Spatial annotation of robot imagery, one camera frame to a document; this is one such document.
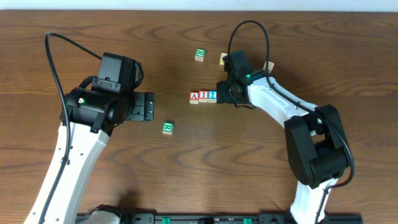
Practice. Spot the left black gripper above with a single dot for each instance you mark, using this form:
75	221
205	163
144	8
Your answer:
145	106

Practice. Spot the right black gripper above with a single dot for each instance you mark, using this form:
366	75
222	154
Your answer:
221	97

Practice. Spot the blue number 2 block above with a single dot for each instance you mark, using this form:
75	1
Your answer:
212	96

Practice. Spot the red letter I block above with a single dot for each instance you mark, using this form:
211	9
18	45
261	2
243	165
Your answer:
203	96

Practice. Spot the red letter A block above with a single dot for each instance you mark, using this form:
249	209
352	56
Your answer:
194	97

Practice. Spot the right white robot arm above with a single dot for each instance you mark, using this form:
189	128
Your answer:
317	148

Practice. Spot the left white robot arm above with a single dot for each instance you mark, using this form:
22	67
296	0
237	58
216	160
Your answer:
83	134

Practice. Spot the near green R block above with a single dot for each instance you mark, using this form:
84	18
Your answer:
168	128

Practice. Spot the yellow letter block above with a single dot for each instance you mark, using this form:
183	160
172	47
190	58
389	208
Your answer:
221	58

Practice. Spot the far green letter block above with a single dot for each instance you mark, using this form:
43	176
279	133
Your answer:
200	55

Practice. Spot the plain wooden letter block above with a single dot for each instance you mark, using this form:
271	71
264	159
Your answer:
268	66

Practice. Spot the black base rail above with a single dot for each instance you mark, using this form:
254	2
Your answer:
109	214

